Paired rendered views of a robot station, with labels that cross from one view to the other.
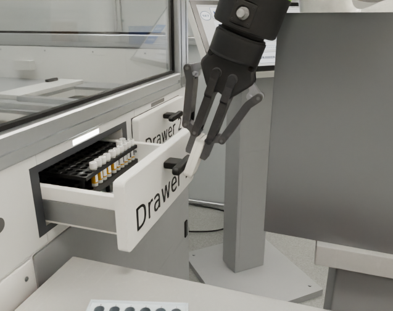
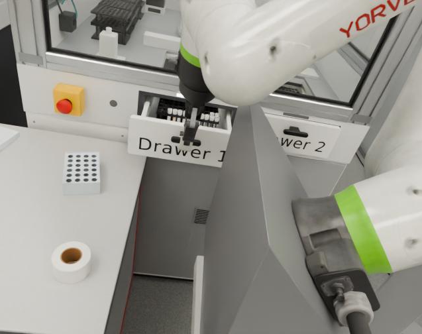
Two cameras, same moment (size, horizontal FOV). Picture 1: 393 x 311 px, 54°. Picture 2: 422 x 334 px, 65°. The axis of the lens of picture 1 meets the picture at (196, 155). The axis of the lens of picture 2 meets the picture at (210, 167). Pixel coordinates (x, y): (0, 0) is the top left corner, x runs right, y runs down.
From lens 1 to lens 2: 0.75 m
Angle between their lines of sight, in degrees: 57
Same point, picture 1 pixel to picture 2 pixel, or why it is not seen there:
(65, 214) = not seen: hidden behind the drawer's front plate
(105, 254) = (186, 169)
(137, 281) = (132, 171)
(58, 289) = (120, 148)
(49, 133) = (160, 81)
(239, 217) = (387, 285)
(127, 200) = (131, 127)
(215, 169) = not seen: outside the picture
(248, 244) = (381, 315)
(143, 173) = (152, 124)
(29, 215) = (132, 111)
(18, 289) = (116, 136)
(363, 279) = not seen: hidden behind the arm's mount
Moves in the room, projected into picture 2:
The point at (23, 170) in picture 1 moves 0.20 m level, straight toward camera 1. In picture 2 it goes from (134, 89) to (64, 103)
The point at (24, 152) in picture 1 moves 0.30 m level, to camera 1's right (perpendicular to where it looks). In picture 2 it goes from (137, 81) to (159, 144)
